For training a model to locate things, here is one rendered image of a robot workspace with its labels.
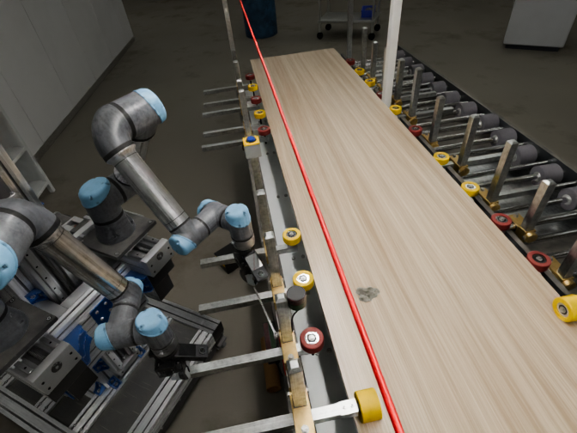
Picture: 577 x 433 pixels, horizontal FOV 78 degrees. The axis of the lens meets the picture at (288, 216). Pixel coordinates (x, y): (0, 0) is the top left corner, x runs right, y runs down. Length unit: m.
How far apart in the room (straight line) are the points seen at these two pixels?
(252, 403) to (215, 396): 0.22
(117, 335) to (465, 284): 1.16
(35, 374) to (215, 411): 1.07
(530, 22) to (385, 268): 5.75
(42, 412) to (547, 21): 6.97
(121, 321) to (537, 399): 1.18
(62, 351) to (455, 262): 1.40
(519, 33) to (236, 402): 6.24
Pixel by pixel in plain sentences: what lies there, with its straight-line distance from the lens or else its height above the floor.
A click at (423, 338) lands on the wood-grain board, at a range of 1.30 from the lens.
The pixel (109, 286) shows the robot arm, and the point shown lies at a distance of 1.15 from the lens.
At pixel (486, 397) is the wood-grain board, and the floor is 0.90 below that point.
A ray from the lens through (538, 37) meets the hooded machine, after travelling 6.89.
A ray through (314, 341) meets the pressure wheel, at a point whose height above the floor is 0.90.
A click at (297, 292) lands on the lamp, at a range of 1.10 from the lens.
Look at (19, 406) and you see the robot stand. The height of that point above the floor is 0.23.
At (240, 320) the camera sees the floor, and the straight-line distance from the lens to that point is 2.41.
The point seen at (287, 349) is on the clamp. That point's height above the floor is 0.87.
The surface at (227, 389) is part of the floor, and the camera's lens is 2.22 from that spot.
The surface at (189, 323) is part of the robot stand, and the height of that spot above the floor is 0.23.
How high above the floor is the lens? 1.99
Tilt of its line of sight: 41 degrees down
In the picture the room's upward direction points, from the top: 6 degrees counter-clockwise
